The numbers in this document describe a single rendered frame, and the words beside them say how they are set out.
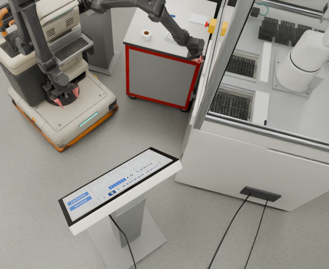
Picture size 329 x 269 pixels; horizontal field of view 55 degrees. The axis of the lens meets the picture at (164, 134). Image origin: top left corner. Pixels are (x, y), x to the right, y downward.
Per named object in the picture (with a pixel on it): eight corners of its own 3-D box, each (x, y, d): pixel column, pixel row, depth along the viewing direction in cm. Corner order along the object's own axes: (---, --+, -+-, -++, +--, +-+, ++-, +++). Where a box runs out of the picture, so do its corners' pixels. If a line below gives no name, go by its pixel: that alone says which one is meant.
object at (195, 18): (189, 22, 235) (189, 20, 233) (191, 14, 239) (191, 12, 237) (206, 26, 234) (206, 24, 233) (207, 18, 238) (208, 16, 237)
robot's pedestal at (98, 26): (80, 68, 299) (66, 1, 232) (91, 45, 313) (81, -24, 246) (110, 76, 299) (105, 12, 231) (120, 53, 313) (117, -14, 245)
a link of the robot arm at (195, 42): (179, 28, 182) (175, 42, 182) (195, 29, 174) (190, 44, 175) (192, 37, 191) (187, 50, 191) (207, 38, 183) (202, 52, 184)
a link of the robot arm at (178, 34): (152, -8, 146) (144, 15, 147) (162, -6, 144) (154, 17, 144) (181, 29, 186) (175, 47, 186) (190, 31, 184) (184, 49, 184)
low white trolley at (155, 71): (125, 101, 287) (122, 41, 220) (143, 51, 316) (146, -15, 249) (186, 116, 286) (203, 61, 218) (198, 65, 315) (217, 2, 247)
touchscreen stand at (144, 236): (80, 218, 236) (49, 169, 146) (131, 187, 251) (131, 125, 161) (114, 278, 219) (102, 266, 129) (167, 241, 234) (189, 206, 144)
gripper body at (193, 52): (202, 56, 191) (197, 47, 186) (187, 59, 196) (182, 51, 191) (204, 48, 194) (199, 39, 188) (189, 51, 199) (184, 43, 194)
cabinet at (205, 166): (171, 184, 255) (187, 141, 184) (195, 85, 303) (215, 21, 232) (286, 215, 252) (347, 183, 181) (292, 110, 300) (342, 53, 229)
